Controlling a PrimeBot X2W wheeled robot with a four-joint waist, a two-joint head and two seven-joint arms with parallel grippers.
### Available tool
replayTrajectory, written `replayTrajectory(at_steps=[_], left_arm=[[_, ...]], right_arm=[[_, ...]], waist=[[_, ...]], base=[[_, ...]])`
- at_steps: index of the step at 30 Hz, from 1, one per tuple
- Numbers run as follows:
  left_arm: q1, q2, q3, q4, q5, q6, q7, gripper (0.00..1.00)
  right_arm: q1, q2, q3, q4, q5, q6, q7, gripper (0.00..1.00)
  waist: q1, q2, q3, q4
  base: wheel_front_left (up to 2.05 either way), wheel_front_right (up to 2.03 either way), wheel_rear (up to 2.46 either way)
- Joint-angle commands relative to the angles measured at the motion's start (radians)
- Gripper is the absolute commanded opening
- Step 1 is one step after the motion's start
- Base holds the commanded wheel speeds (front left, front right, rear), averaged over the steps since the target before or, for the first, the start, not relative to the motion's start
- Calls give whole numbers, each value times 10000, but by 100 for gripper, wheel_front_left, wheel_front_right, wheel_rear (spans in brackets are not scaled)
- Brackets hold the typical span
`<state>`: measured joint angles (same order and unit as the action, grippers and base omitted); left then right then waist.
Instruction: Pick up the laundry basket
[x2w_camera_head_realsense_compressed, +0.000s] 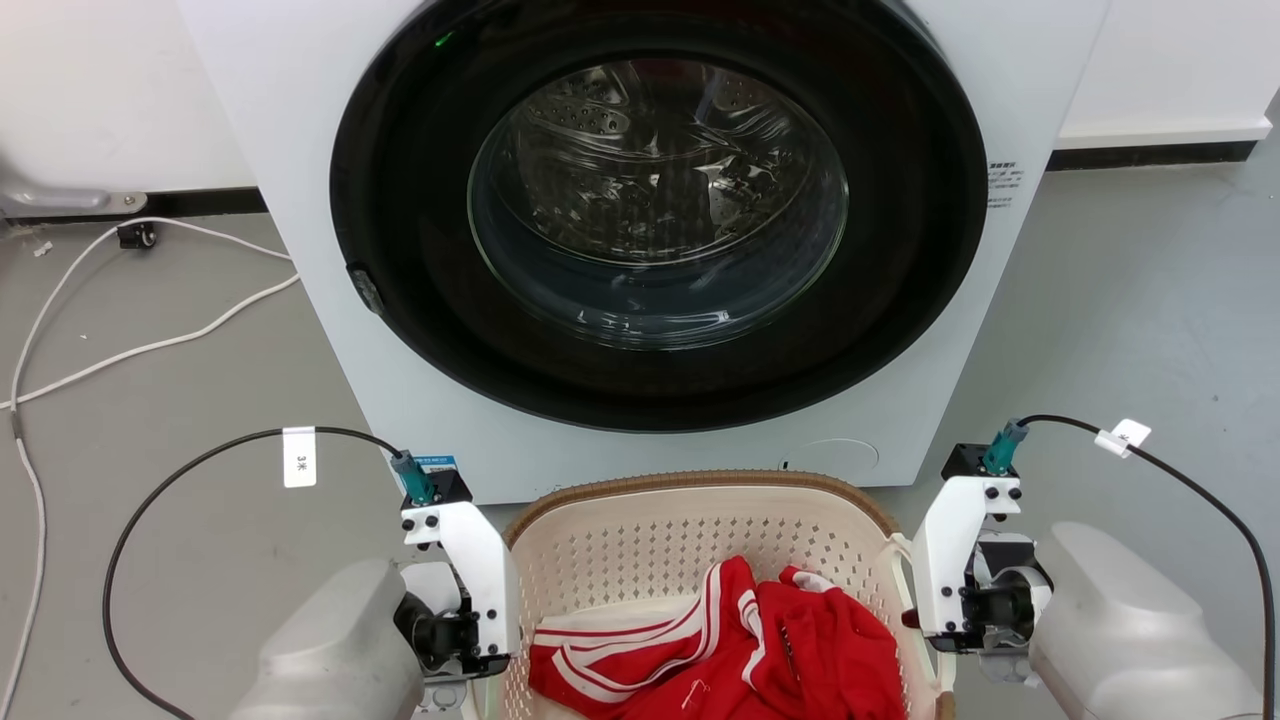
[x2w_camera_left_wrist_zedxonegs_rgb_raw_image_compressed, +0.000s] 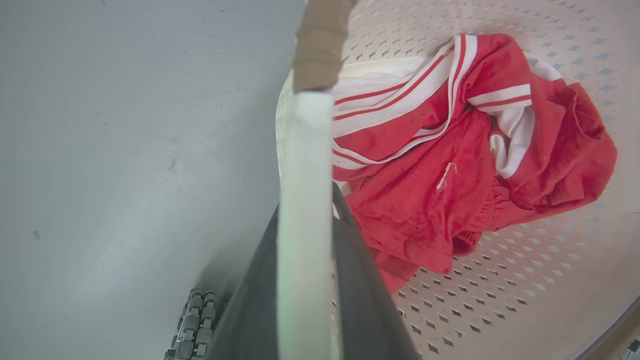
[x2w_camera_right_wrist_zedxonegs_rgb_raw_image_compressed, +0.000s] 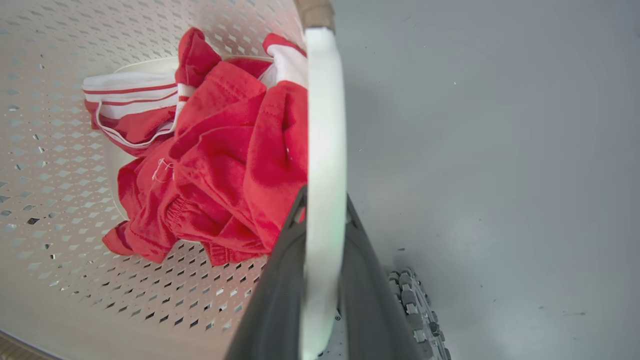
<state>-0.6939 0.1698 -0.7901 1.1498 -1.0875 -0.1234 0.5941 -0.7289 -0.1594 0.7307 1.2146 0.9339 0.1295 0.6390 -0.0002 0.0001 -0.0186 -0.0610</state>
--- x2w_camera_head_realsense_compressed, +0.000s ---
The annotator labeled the black baseboard strip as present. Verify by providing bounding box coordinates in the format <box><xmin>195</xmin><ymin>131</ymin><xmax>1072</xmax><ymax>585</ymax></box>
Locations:
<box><xmin>1047</xmin><ymin>140</ymin><xmax>1260</xmax><ymax>172</ymax></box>
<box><xmin>0</xmin><ymin>187</ymin><xmax>270</xmax><ymax>225</ymax></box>

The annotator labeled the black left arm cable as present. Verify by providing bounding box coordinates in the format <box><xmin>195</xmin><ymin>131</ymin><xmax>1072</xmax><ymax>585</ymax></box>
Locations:
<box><xmin>103</xmin><ymin>426</ymin><xmax>441</xmax><ymax>720</ymax></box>

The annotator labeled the white small cable tag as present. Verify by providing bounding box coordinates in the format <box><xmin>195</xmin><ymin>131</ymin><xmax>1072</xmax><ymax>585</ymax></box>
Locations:
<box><xmin>1093</xmin><ymin>419</ymin><xmax>1153</xmax><ymax>460</ymax></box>

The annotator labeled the red garment with white stripes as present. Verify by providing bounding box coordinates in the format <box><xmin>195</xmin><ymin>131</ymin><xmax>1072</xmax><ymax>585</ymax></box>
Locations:
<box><xmin>528</xmin><ymin>555</ymin><xmax>909</xmax><ymax>720</ymax></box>

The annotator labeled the printed text label sticker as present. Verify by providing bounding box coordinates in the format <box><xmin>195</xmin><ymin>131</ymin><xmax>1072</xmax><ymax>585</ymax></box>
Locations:
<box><xmin>987</xmin><ymin>159</ymin><xmax>1027</xmax><ymax>210</ymax></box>

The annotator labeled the black round washer door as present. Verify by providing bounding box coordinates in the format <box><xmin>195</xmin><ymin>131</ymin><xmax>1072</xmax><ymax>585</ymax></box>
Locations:
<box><xmin>329</xmin><ymin>0</ymin><xmax>990</xmax><ymax>434</ymax></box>

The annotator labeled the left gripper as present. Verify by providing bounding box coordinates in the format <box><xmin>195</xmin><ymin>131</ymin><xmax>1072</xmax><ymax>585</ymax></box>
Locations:
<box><xmin>394</xmin><ymin>561</ymin><xmax>513</xmax><ymax>715</ymax></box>

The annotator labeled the white tall cable tag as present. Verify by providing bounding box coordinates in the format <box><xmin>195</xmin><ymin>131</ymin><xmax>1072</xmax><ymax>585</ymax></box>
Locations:
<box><xmin>283</xmin><ymin>427</ymin><xmax>318</xmax><ymax>489</ymax></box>

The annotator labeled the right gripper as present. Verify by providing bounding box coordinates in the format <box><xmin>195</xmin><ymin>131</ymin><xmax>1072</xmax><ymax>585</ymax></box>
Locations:
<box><xmin>938</xmin><ymin>532</ymin><xmax>1055</xmax><ymax>687</ymax></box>

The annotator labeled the white front-load washing machine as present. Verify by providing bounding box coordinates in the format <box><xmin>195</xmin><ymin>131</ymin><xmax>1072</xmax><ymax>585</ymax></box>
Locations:
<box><xmin>178</xmin><ymin>0</ymin><xmax>1111</xmax><ymax>506</ymax></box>

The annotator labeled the white floor cable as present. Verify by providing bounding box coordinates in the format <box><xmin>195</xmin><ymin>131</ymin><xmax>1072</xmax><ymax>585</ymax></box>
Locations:
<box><xmin>0</xmin><ymin>272</ymin><xmax>302</xmax><ymax>412</ymax></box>
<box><xmin>0</xmin><ymin>216</ymin><xmax>294</xmax><ymax>720</ymax></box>

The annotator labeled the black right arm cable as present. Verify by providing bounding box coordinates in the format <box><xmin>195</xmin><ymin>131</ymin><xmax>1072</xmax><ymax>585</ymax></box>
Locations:
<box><xmin>982</xmin><ymin>414</ymin><xmax>1279</xmax><ymax>720</ymax></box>

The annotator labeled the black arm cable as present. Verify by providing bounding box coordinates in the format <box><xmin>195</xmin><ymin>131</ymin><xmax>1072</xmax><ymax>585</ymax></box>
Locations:
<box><xmin>982</xmin><ymin>414</ymin><xmax>1279</xmax><ymax>720</ymax></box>
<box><xmin>103</xmin><ymin>426</ymin><xmax>441</xmax><ymax>720</ymax></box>

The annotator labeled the grey metal floor bracket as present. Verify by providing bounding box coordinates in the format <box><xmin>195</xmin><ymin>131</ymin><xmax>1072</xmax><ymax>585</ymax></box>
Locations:
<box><xmin>0</xmin><ymin>158</ymin><xmax>149</xmax><ymax>219</ymax></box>

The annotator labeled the beige perforated laundry basket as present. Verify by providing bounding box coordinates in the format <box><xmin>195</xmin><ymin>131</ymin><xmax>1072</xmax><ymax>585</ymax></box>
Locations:
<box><xmin>470</xmin><ymin>470</ymin><xmax>957</xmax><ymax>720</ymax></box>

